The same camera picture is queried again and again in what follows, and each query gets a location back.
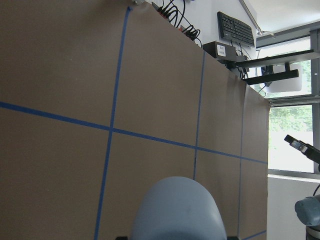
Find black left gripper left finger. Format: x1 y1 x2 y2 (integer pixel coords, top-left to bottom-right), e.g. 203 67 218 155
115 236 128 240

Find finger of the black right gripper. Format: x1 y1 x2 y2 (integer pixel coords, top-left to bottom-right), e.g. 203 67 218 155
284 134 320 164

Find black box with label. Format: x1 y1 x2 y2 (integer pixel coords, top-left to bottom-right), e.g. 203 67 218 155
202 41 237 62

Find light blue plastic cup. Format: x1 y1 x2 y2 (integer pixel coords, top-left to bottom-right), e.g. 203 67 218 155
129 176 227 240

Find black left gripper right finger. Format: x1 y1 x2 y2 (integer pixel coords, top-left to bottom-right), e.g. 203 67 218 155
227 236 239 240

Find black keyboard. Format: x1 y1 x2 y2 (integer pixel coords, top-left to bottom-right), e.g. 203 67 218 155
217 11 255 48

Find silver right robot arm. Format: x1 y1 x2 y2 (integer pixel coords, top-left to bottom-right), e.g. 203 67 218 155
284 135 320 240

